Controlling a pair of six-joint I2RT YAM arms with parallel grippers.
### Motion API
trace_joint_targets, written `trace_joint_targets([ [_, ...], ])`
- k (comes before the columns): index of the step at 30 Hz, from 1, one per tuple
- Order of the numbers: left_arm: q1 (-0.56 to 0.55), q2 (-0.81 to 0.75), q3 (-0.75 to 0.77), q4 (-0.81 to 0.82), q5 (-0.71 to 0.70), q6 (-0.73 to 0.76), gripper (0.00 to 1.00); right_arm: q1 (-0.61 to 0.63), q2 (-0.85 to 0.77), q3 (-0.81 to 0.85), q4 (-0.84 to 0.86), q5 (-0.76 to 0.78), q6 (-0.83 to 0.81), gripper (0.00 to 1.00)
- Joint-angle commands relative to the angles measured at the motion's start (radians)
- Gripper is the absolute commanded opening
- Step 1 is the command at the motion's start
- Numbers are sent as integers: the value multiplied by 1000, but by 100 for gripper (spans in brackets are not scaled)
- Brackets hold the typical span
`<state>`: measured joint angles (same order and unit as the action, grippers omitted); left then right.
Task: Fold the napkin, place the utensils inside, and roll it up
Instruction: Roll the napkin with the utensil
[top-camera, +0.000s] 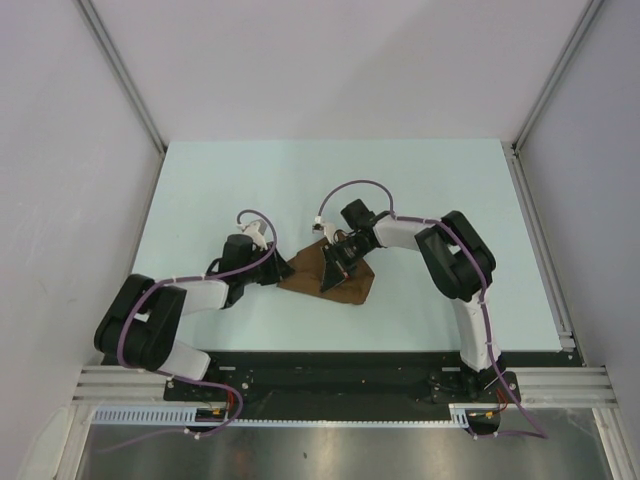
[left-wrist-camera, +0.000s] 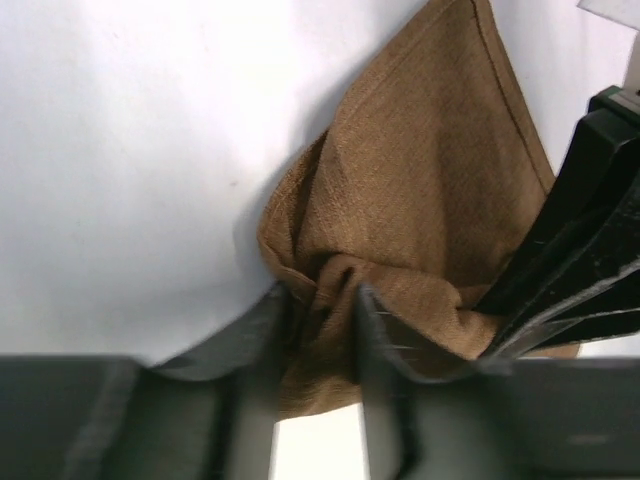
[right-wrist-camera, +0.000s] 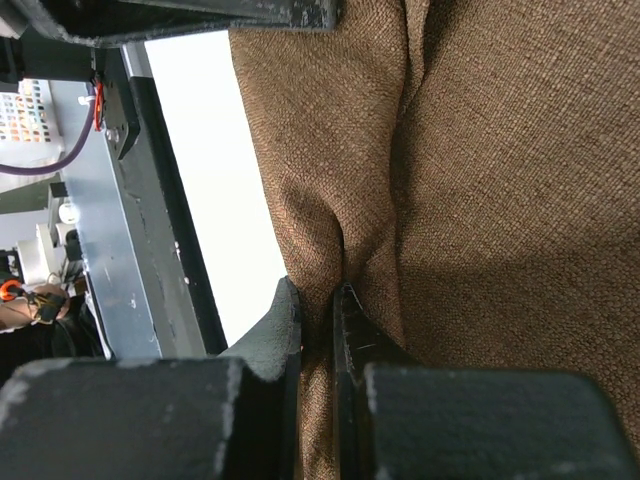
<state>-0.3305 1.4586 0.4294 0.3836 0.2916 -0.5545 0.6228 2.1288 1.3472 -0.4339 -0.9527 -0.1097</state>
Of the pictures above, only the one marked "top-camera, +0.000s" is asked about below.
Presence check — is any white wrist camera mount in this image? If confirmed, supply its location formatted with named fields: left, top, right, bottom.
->
left=312, top=215, right=336, bottom=245
left=237, top=220, right=267, bottom=250

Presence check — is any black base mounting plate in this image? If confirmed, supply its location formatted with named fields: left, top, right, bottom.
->
left=102, top=349, right=584, bottom=409

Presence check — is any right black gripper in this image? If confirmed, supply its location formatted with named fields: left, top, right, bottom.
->
left=321, top=236, right=374, bottom=294

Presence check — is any white slotted cable duct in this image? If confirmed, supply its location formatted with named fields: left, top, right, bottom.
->
left=92, top=403, right=474, bottom=430

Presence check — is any aluminium corner post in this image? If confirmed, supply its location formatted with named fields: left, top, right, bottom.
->
left=510, top=0, right=607, bottom=155
left=73, top=0, right=168, bottom=157

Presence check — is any aluminium front rail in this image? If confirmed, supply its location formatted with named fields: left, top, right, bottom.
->
left=72, top=366, right=618, bottom=408

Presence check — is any aluminium rail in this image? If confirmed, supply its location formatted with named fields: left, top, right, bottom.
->
left=502, top=142, right=578, bottom=351
left=72, top=366, right=618, bottom=408

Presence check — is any brown cloth napkin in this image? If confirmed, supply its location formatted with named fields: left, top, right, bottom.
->
left=277, top=239, right=375, bottom=305

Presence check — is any right aluminium corner post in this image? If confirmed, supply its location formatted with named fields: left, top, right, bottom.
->
left=510, top=0, right=607, bottom=155

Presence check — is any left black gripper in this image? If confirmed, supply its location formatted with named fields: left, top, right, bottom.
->
left=239, top=241, right=294, bottom=285

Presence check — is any left aluminium corner post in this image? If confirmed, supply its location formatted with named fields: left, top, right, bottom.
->
left=73, top=0, right=168, bottom=157

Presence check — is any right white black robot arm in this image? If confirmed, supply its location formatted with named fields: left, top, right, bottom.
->
left=314, top=199, right=502, bottom=401

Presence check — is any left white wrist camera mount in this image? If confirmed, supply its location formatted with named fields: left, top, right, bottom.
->
left=237, top=220, right=267, bottom=250

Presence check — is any right side aluminium rail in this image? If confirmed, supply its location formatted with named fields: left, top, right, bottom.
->
left=502, top=142, right=578, bottom=351

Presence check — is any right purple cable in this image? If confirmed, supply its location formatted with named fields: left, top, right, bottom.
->
left=317, top=179, right=549, bottom=440

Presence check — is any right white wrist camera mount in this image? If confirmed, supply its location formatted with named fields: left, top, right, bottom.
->
left=312, top=215, right=336, bottom=245

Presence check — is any purple cable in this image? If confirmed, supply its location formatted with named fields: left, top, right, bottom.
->
left=317, top=179, right=549, bottom=440
left=97, top=208, right=279, bottom=454

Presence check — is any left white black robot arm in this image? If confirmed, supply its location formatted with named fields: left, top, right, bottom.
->
left=94, top=234, right=295, bottom=400

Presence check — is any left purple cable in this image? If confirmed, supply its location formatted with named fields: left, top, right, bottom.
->
left=97, top=208, right=279, bottom=454

